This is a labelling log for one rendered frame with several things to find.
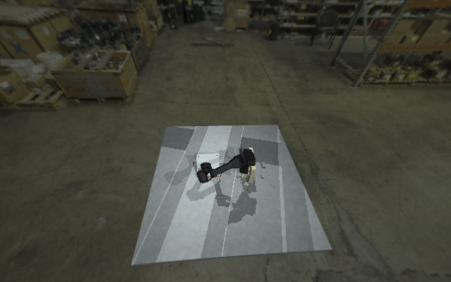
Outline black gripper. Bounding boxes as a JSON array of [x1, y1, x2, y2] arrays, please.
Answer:
[[240, 149, 252, 174]]

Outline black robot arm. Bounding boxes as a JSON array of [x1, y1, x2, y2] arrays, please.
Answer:
[[197, 152, 256, 183]]

